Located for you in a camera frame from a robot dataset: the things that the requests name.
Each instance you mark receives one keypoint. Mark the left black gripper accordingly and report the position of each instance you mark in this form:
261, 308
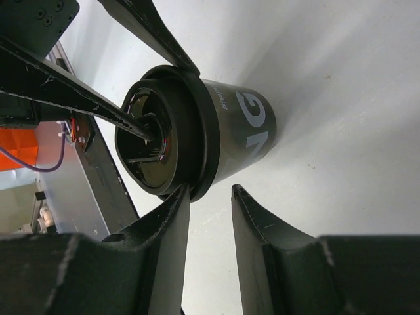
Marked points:
35, 27

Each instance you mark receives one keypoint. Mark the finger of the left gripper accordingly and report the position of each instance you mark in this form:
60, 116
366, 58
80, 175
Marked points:
142, 19

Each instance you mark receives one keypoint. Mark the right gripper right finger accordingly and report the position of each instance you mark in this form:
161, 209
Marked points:
283, 270

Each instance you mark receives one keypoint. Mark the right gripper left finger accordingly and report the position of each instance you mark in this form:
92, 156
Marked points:
138, 270

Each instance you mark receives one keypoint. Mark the single black cup lid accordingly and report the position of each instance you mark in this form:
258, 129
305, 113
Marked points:
176, 106

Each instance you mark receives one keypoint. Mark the single black paper cup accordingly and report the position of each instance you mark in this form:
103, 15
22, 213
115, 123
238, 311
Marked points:
247, 125

